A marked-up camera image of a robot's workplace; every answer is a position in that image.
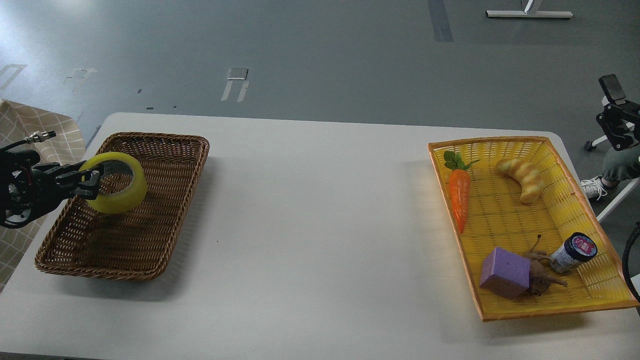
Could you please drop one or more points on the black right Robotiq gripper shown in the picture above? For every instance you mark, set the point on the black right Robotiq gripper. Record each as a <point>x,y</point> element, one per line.
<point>619,119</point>

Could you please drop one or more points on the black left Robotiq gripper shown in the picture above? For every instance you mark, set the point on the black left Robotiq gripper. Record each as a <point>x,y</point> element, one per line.
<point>28,193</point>

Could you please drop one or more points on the yellow tape roll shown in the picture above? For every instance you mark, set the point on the yellow tape roll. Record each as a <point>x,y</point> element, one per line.
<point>129,197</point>

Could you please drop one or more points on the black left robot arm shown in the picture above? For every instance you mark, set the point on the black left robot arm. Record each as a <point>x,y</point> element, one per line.
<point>33,138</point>

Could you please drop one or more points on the beige checkered cloth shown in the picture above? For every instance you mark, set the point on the beige checkered cloth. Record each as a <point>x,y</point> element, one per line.
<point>17,121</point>

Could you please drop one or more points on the seated person in grey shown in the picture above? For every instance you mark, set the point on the seated person in grey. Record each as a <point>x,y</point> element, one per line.
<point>617,166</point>

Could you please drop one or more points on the brown wicker basket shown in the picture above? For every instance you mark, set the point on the brown wicker basket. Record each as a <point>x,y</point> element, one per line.
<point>135,245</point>

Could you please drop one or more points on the white stand base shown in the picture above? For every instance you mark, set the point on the white stand base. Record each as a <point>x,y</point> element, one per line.
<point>530,9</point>

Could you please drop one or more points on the toy bread croissant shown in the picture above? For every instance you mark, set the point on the toy bread croissant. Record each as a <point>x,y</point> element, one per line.
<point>526,174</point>

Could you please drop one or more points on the small dark-lidded jar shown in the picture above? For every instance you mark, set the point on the small dark-lidded jar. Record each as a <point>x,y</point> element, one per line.
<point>576,250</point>

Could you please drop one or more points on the orange toy carrot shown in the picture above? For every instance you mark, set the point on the orange toy carrot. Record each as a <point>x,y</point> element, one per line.
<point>459,186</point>

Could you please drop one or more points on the yellow plastic basket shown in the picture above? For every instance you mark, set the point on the yellow plastic basket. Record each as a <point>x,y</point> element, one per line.
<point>498,219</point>

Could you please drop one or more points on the brown toy root figure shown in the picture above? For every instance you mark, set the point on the brown toy root figure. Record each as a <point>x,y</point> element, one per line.
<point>539,280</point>

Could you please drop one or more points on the purple foam block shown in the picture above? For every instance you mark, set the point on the purple foam block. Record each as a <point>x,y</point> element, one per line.
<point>505,273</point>

